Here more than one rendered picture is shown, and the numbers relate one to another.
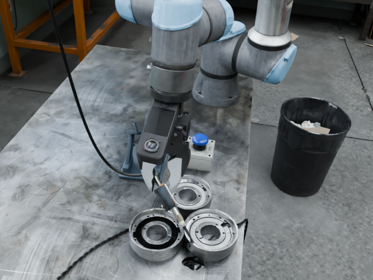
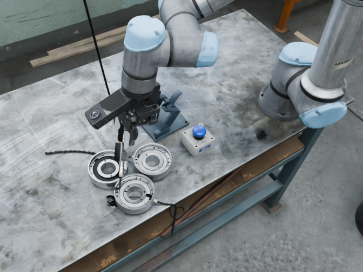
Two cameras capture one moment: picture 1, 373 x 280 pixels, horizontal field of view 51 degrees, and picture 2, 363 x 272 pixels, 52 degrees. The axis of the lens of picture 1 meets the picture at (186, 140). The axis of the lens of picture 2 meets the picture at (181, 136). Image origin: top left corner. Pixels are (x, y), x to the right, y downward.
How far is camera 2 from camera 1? 0.56 m
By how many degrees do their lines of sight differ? 34
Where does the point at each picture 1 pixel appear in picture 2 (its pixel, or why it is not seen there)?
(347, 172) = not seen: outside the picture
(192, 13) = (141, 43)
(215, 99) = (267, 107)
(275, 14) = (321, 67)
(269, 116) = not seen: outside the picture
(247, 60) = (294, 93)
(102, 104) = not seen: hidden behind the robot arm
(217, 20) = (184, 54)
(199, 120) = (238, 116)
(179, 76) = (129, 80)
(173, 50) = (127, 62)
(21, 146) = (111, 63)
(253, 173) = (346, 191)
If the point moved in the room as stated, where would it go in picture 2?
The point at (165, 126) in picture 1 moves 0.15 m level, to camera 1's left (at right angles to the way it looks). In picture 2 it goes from (112, 107) to (75, 69)
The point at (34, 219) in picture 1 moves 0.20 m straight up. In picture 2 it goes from (70, 113) to (59, 63)
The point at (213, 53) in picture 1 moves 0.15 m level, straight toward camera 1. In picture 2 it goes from (279, 69) to (242, 89)
